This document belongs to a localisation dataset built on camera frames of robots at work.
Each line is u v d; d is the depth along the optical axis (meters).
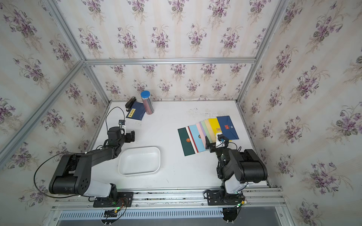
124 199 0.73
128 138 0.84
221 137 0.73
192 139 0.96
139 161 0.89
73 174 0.44
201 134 0.99
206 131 1.01
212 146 0.78
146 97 0.98
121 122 0.81
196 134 0.99
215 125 1.05
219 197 0.73
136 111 1.12
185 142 0.96
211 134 0.98
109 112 0.78
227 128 1.03
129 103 1.14
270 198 0.75
